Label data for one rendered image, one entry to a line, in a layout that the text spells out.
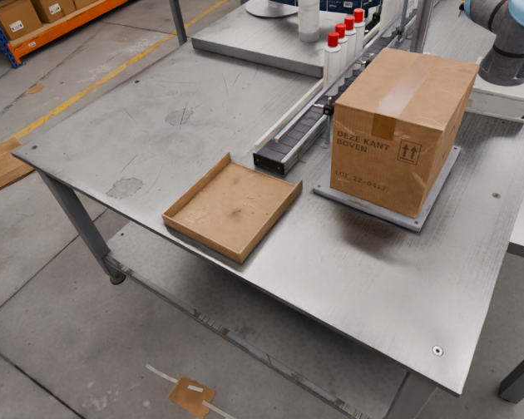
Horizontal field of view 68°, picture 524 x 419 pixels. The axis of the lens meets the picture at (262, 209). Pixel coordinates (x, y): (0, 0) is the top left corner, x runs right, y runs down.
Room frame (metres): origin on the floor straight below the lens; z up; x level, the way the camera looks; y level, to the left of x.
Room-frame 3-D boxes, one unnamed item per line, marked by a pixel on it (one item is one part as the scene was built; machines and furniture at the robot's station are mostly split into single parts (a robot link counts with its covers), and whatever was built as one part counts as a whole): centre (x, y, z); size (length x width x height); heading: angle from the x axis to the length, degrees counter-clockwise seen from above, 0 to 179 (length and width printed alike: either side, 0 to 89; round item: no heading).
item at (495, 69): (1.12, -0.83, 0.97); 0.15 x 0.15 x 0.10
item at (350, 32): (1.30, -0.36, 0.98); 0.05 x 0.05 x 0.20
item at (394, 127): (0.81, -0.38, 0.99); 0.30 x 0.24 x 0.27; 142
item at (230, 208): (0.76, 0.07, 0.85); 0.30 x 0.26 x 0.04; 141
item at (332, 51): (1.19, -0.28, 0.98); 0.05 x 0.05 x 0.20
